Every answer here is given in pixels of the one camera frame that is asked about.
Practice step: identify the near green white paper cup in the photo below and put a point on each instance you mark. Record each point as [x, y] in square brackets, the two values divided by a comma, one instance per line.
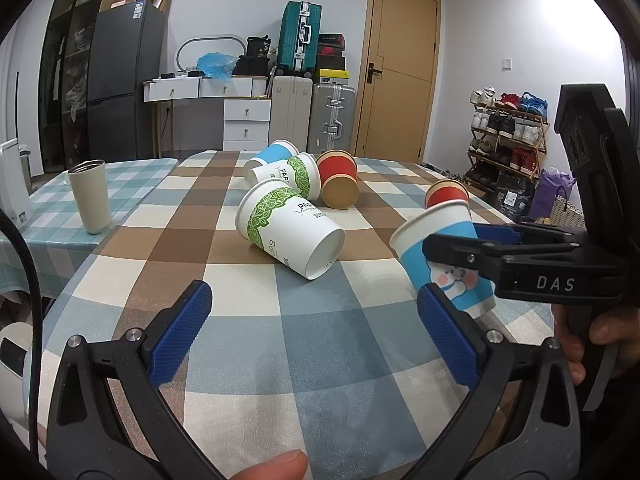
[289, 228]

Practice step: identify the wooden door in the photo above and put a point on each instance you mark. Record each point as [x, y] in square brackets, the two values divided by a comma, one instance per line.
[397, 81]

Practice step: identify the person's right hand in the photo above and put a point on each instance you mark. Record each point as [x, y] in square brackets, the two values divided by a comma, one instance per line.
[618, 326]

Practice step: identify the near red paper cup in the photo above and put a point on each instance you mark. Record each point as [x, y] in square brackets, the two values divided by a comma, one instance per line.
[445, 190]

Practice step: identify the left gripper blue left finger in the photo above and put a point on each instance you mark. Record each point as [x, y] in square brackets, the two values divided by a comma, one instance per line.
[172, 332]

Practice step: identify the white air purifier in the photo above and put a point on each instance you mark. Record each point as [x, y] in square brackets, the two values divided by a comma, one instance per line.
[15, 202]

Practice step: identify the person's left hand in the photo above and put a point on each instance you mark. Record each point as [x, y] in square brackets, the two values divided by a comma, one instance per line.
[291, 465]

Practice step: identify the stack of shoe boxes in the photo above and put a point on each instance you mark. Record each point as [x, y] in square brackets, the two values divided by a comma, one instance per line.
[331, 61]

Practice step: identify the checked tablecloth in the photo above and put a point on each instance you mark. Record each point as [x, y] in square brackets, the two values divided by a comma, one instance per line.
[340, 367]

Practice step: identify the far red paper cup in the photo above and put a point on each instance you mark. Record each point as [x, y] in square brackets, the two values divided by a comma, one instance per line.
[338, 175]

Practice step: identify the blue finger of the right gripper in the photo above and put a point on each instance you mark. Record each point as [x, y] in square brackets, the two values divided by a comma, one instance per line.
[528, 234]
[463, 252]

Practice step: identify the white drawer desk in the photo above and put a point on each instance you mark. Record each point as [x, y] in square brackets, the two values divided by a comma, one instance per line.
[191, 113]

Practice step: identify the red paper cup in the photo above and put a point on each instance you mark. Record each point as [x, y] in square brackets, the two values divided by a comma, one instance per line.
[445, 190]
[338, 175]

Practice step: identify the blue plastic bag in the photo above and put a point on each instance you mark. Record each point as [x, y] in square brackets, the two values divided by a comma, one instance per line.
[217, 65]

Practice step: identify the wooden shoe rack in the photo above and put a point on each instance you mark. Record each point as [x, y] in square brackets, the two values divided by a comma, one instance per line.
[508, 144]

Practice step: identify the far blue paper cup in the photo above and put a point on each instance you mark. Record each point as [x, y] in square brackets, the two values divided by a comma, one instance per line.
[277, 150]

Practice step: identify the purple bag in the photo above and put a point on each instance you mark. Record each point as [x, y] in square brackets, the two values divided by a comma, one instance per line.
[551, 184]

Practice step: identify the woven basket bag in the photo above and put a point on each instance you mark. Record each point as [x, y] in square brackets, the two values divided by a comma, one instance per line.
[564, 214]

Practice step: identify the black bag on desk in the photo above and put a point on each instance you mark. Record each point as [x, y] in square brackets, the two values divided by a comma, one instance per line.
[255, 62]

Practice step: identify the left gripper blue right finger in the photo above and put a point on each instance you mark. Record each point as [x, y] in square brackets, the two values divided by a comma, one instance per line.
[455, 334]

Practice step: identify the dark glass cabinet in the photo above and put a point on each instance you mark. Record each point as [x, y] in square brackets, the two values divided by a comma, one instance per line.
[63, 82]

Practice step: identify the beige steel tumbler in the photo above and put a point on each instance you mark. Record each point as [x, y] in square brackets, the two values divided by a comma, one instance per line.
[88, 183]

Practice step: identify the far green white paper cup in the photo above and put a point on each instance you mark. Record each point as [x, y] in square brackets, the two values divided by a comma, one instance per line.
[300, 172]

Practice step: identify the blue bunny paper cup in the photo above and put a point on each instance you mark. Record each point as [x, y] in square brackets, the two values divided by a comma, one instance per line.
[467, 290]

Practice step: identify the teal suitcase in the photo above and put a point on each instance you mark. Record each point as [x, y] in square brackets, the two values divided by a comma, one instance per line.
[299, 37]

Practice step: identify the green white paper cup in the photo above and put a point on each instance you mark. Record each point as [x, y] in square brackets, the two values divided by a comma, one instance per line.
[300, 172]
[289, 228]

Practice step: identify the silver aluminium suitcase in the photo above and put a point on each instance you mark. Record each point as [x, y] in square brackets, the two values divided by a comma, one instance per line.
[331, 118]

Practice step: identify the beige suitcase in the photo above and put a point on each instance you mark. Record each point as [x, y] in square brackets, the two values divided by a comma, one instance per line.
[290, 110]

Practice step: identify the black refrigerator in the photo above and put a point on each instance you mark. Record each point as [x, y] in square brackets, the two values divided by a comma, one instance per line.
[125, 52]

